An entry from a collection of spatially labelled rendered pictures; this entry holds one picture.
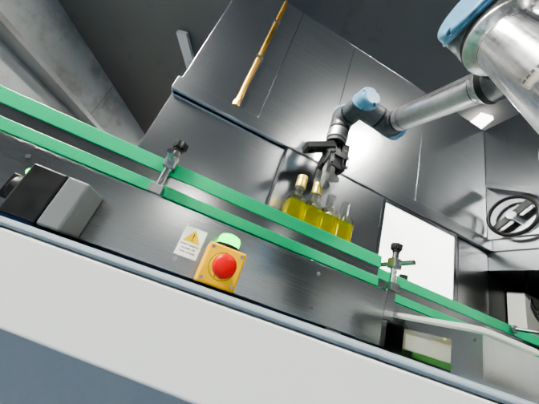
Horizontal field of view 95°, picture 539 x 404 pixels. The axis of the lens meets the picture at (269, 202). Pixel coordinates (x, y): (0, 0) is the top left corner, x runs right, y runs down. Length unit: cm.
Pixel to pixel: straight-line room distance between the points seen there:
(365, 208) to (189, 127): 75
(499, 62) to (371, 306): 51
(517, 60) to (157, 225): 61
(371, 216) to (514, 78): 73
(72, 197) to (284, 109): 86
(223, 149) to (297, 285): 57
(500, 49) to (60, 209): 68
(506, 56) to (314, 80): 90
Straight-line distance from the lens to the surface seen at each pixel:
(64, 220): 47
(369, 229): 107
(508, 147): 191
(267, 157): 97
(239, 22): 136
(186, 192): 56
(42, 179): 50
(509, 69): 50
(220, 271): 42
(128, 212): 53
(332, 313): 61
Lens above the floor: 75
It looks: 22 degrees up
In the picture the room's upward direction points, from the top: 19 degrees clockwise
